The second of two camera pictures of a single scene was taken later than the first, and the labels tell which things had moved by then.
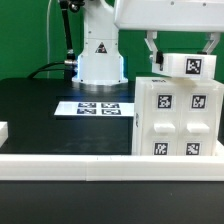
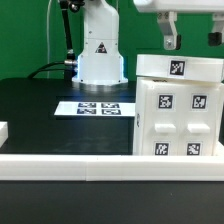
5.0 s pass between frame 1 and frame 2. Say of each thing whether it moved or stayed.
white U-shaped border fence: stayed
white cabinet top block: moved
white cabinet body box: stayed
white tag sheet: stayed
